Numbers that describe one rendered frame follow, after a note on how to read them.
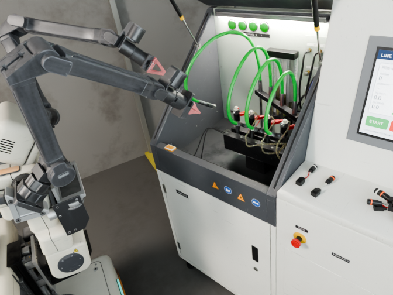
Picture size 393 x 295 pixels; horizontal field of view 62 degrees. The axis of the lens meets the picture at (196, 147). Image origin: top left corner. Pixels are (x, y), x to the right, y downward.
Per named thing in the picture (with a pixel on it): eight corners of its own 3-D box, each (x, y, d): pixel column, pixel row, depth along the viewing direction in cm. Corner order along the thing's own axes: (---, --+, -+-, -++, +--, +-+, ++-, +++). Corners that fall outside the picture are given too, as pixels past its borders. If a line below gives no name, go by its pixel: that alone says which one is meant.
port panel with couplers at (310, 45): (298, 104, 153) (301, 37, 136) (302, 100, 155) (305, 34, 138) (326, 110, 145) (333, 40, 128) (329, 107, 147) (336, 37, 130)
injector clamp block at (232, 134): (226, 159, 162) (223, 133, 154) (237, 149, 168) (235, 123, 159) (288, 184, 142) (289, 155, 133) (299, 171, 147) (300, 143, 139)
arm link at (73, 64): (21, 52, 81) (38, 73, 75) (29, 30, 79) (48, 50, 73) (145, 88, 116) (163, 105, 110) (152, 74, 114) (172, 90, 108)
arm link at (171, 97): (151, 93, 116) (157, 100, 112) (161, 76, 115) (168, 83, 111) (165, 100, 121) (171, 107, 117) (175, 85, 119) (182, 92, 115)
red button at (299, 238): (288, 246, 123) (288, 236, 120) (293, 239, 125) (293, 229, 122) (300, 253, 119) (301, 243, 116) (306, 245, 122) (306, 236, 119)
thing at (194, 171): (161, 171, 168) (154, 146, 159) (166, 167, 171) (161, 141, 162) (266, 223, 131) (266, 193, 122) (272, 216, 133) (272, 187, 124)
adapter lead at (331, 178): (315, 198, 112) (316, 194, 111) (310, 195, 114) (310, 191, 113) (335, 180, 118) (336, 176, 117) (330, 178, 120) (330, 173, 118)
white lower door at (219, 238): (179, 255, 207) (158, 171, 169) (182, 253, 208) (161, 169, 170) (270, 316, 168) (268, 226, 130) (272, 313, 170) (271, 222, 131)
